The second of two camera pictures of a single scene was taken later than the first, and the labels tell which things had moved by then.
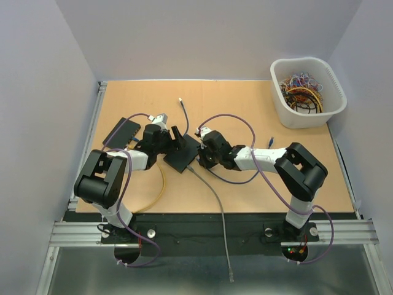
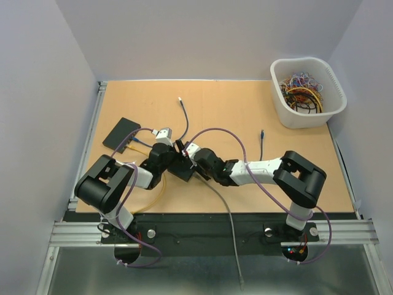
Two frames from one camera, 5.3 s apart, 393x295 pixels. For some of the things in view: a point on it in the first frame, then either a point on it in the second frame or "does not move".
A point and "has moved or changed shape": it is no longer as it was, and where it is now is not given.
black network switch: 123,137 does not move
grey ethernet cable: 223,219 to 241,275
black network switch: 179,160 has moved or changed shape
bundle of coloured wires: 303,92 does not move
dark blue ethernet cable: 187,118 does not move
